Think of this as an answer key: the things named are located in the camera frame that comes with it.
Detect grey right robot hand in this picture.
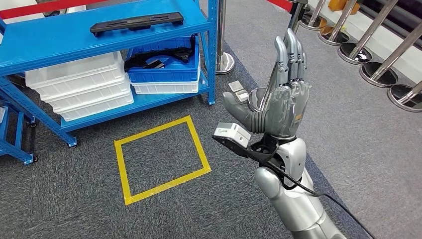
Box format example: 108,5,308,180
222,28,311,140

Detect blue metal shelf rack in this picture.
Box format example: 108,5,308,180
0,0,219,148
0,96,38,166

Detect red barrier belt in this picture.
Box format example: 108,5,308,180
266,0,295,13
0,0,109,20

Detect brown cardboard box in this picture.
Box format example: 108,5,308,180
328,0,362,15

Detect white plastic bin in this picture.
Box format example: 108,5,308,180
43,82,133,112
54,91,135,122
130,62,201,95
34,72,131,100
24,51,125,89

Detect blue plastic bin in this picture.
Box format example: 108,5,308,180
124,35,201,83

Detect black plastic parts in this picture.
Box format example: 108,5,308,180
124,46,195,72

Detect long black plastic panel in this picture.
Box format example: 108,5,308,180
90,12,184,35

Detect black camera bracket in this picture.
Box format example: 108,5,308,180
211,133,281,166

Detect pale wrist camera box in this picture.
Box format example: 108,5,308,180
213,122,252,148

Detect black cable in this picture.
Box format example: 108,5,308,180
263,158,377,239

